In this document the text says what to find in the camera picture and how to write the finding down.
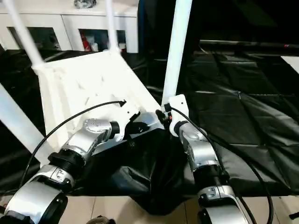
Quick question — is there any white plastic table top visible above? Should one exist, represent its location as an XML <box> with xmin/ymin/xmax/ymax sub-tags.
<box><xmin>32</xmin><ymin>49</ymin><xmax>165</xmax><ymax>151</ymax></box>

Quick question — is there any shiny silver ornament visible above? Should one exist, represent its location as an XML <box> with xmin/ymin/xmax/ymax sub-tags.
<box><xmin>74</xmin><ymin>0</ymin><xmax>98</xmax><ymax>9</ymax></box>

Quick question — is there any black robot left foot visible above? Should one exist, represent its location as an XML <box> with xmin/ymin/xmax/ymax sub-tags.
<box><xmin>86</xmin><ymin>216</ymin><xmax>115</xmax><ymax>224</ymax></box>

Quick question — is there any white glass-door cabinet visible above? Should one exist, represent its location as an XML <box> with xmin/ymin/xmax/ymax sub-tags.
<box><xmin>0</xmin><ymin>0</ymin><xmax>140</xmax><ymax>53</ymax></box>

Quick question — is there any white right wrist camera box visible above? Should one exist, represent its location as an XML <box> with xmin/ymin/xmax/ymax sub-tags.
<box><xmin>166</xmin><ymin>94</ymin><xmax>190</xmax><ymax>137</ymax></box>

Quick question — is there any dark grey bar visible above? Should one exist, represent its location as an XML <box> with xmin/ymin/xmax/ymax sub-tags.
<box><xmin>199</xmin><ymin>40</ymin><xmax>299</xmax><ymax>50</ymax></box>

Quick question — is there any white plastic table leg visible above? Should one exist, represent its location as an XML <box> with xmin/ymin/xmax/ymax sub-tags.
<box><xmin>161</xmin><ymin>0</ymin><xmax>193</xmax><ymax>109</ymax></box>
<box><xmin>0</xmin><ymin>83</ymin><xmax>50</xmax><ymax>154</ymax></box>
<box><xmin>2</xmin><ymin>0</ymin><xmax>46</xmax><ymax>70</ymax></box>
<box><xmin>105</xmin><ymin>0</ymin><xmax>123</xmax><ymax>55</ymax></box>

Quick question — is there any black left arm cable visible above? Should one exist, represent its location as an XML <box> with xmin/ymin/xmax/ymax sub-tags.
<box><xmin>19</xmin><ymin>99</ymin><xmax>127</xmax><ymax>187</ymax></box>

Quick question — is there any black mat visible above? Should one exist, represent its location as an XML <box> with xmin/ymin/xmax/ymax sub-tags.
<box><xmin>0</xmin><ymin>44</ymin><xmax>299</xmax><ymax>215</ymax></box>

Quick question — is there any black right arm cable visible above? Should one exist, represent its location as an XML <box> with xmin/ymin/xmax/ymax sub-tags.
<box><xmin>168</xmin><ymin>108</ymin><xmax>274</xmax><ymax>224</ymax></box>

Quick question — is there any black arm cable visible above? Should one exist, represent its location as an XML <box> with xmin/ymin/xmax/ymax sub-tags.
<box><xmin>168</xmin><ymin>108</ymin><xmax>274</xmax><ymax>224</ymax></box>
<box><xmin>19</xmin><ymin>99</ymin><xmax>127</xmax><ymax>187</ymax></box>

